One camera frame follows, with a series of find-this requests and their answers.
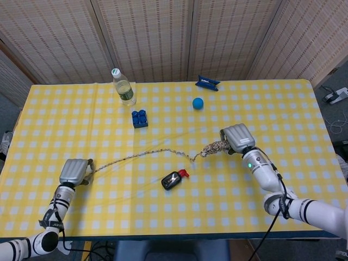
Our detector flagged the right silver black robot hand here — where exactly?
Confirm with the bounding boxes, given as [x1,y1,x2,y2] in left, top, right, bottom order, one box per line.
[219,123,256,156]

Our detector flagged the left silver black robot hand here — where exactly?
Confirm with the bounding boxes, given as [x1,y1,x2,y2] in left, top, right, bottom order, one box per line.
[59,158,96,188]

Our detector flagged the speckled braided rope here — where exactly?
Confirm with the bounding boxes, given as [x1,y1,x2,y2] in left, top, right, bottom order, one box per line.
[88,140,232,175]

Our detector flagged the blue snack packet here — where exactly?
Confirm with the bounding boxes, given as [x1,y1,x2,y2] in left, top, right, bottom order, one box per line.
[195,74,220,92]

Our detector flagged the grey sneaker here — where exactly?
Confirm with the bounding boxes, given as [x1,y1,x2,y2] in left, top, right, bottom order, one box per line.
[0,130,14,156]

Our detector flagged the black bottle with red cap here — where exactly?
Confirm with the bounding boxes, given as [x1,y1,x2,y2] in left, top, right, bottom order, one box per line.
[161,169,190,191]

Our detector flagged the blue toy building block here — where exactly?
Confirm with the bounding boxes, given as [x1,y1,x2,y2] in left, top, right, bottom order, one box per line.
[131,109,150,129]

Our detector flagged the clear plastic water bottle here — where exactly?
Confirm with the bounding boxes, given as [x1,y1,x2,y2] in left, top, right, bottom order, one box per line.
[110,68,137,107]

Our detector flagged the yellow white checkered tablecloth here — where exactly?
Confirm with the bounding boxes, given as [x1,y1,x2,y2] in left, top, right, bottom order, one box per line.
[0,78,348,238]

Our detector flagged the black box on floor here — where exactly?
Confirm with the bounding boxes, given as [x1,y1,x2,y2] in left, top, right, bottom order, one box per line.
[333,140,348,158]

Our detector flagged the white power strip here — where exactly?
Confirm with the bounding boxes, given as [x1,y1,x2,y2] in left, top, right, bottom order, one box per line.
[322,86,348,105]

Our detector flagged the blue chair seat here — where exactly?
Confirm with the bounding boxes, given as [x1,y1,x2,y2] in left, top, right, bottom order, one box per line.
[113,239,231,261]

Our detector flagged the woven bamboo folding screen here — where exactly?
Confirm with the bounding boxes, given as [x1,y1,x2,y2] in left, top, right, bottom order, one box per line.
[0,0,348,90]

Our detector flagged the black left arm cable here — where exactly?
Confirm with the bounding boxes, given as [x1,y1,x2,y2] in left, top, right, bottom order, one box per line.
[53,197,92,253]

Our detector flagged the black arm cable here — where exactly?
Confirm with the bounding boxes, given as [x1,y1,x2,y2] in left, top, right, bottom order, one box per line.
[248,148,294,261]
[53,197,92,253]

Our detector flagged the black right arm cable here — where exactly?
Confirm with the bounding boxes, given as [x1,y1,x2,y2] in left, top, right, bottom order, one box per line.
[248,148,294,261]

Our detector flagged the thin white cable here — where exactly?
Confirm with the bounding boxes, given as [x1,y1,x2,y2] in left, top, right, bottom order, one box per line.
[327,111,348,134]

